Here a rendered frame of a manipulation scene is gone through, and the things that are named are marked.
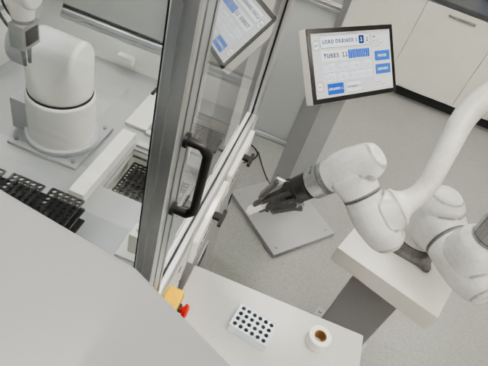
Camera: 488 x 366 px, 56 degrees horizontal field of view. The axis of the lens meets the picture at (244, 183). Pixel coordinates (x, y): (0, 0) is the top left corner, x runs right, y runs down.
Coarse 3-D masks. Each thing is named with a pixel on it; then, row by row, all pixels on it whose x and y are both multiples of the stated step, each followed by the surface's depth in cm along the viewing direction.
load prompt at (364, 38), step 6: (324, 36) 193; (330, 36) 195; (336, 36) 197; (342, 36) 198; (348, 36) 200; (354, 36) 202; (360, 36) 204; (366, 36) 206; (324, 42) 193; (330, 42) 195; (336, 42) 197; (342, 42) 199; (348, 42) 201; (354, 42) 203; (360, 42) 204; (366, 42) 206; (324, 48) 194
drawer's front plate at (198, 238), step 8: (224, 184) 153; (224, 192) 154; (216, 200) 147; (216, 208) 149; (208, 216) 142; (208, 224) 144; (200, 232) 137; (192, 240) 134; (200, 240) 139; (192, 248) 136; (192, 256) 138
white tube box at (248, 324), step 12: (240, 312) 137; (252, 312) 137; (240, 324) 134; (252, 324) 135; (264, 324) 136; (276, 324) 136; (240, 336) 134; (252, 336) 132; (264, 336) 135; (264, 348) 131
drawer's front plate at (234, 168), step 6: (252, 132) 176; (246, 138) 173; (252, 138) 177; (246, 144) 170; (240, 150) 167; (246, 150) 173; (240, 156) 165; (234, 162) 162; (240, 162) 168; (234, 168) 160; (228, 174) 157; (234, 174) 162; (228, 180) 158; (228, 186) 160
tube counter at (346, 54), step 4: (356, 48) 203; (360, 48) 205; (364, 48) 206; (368, 48) 207; (344, 52) 200; (348, 52) 201; (352, 52) 202; (356, 52) 204; (360, 52) 205; (364, 52) 206; (368, 52) 208; (344, 56) 200; (348, 56) 201; (352, 56) 203; (356, 56) 204; (360, 56) 205; (364, 56) 206; (368, 56) 208
